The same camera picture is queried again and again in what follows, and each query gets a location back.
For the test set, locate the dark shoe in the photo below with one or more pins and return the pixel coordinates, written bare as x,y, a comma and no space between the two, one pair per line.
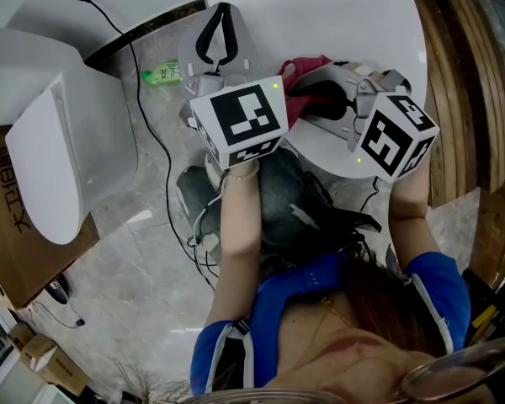
191,192

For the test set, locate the small cardboard box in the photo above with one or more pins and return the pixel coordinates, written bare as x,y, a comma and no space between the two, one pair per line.
63,368
25,338

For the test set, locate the blue shirt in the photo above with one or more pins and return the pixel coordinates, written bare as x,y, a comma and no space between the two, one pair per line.
273,305

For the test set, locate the eyeglasses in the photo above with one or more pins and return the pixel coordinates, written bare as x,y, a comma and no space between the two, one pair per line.
458,364

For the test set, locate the person's left forearm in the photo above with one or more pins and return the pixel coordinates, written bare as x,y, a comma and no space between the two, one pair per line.
240,225

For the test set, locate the person's right forearm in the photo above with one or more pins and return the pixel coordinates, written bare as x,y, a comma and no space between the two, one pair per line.
408,200

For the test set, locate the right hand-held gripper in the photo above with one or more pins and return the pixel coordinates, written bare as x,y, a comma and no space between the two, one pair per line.
393,135

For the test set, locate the person's jeans legs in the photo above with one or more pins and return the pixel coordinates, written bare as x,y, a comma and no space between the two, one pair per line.
286,196

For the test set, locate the large brown cardboard box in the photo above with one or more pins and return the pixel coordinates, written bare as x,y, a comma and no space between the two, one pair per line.
8,234

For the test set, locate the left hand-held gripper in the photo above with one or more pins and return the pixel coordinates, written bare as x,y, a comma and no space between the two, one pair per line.
240,116

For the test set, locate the curved wooden furniture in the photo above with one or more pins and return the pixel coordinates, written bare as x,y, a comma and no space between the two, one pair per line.
458,99

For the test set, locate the red cloth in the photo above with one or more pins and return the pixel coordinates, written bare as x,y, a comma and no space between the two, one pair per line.
296,110

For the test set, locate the green plastic bottle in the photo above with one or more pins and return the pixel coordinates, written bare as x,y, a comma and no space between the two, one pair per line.
162,74

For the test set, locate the white toilet lid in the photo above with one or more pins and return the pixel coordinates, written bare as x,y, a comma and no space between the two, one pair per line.
46,162

